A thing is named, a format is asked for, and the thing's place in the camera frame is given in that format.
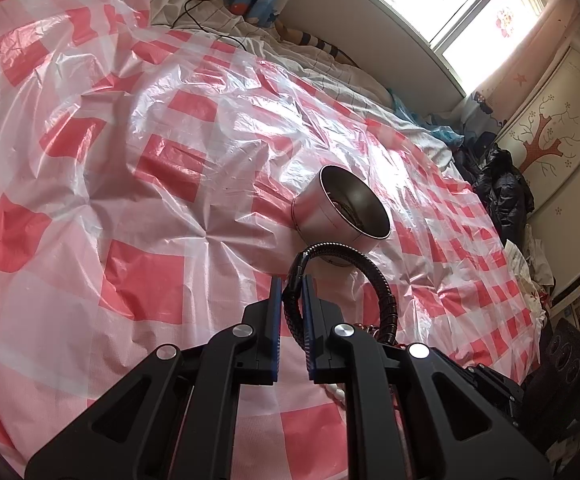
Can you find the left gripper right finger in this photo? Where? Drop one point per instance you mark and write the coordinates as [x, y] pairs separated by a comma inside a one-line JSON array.
[[439, 427]]

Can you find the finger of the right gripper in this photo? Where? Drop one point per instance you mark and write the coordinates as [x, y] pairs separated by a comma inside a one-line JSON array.
[[497, 389]]

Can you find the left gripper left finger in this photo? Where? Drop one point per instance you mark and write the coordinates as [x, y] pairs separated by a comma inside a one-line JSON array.
[[173, 415]]

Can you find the black beaded bangle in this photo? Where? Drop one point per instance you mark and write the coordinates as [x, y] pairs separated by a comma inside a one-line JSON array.
[[340, 285]]

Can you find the black down jacket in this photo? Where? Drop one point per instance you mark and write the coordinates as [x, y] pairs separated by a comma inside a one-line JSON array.
[[501, 188]]

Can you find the round metal tin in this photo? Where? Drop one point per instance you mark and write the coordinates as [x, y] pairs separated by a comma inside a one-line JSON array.
[[337, 206]]

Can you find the wardrobe with tree decal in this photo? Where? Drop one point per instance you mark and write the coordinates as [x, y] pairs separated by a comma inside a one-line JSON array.
[[544, 141]]

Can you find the red white checkered plastic sheet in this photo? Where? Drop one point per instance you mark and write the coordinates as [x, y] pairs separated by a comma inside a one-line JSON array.
[[146, 182]]

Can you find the blue plastic bag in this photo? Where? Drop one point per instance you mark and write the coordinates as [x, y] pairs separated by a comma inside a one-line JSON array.
[[441, 132]]

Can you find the cartoon curtain right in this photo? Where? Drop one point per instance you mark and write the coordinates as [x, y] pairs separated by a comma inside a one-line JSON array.
[[497, 100]]

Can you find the striped pillow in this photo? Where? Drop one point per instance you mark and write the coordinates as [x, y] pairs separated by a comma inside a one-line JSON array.
[[304, 39]]

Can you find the white bed quilt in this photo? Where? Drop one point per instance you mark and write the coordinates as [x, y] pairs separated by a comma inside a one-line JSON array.
[[350, 85]]

